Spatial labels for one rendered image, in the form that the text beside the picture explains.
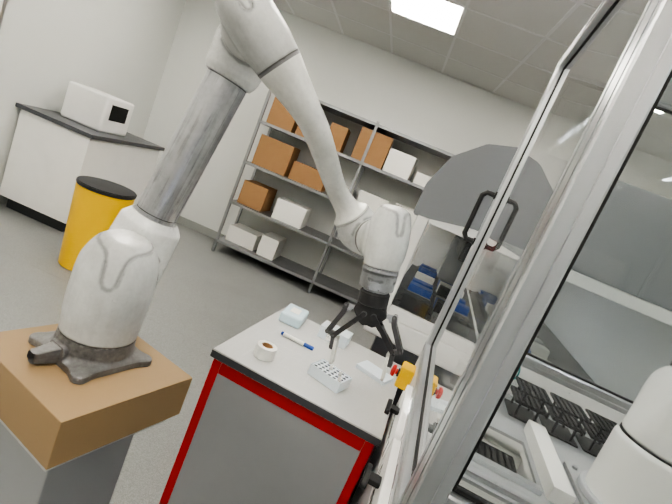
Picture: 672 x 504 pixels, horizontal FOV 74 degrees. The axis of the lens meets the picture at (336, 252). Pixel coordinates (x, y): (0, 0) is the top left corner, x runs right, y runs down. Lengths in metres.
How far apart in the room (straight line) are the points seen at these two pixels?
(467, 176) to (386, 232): 0.93
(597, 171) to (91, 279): 0.86
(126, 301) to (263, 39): 0.58
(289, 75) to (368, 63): 4.55
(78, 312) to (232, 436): 0.74
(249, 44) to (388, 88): 4.50
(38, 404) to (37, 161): 3.71
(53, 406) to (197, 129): 0.63
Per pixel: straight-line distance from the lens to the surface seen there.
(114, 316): 0.99
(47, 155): 4.50
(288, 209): 4.97
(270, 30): 0.96
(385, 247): 1.04
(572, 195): 0.58
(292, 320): 1.83
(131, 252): 0.97
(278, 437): 1.50
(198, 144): 1.11
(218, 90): 1.11
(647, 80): 0.63
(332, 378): 1.49
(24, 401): 1.00
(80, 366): 1.03
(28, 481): 1.18
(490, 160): 1.93
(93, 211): 3.56
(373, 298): 1.08
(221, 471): 1.64
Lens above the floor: 1.43
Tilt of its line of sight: 10 degrees down
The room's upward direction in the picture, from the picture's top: 23 degrees clockwise
